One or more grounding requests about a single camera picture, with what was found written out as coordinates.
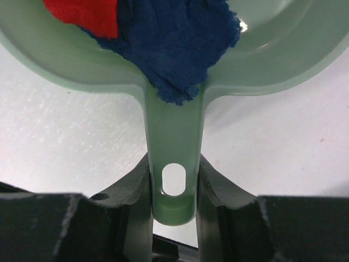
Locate green dustpan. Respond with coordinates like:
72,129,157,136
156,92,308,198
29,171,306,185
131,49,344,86
1,1,348,225

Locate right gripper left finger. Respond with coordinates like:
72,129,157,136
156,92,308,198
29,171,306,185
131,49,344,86
1,157,153,261

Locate blue red scrap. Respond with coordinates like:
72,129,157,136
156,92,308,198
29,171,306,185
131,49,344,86
44,0,242,106

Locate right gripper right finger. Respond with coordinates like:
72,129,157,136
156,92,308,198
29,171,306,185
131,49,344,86
196,158,348,261

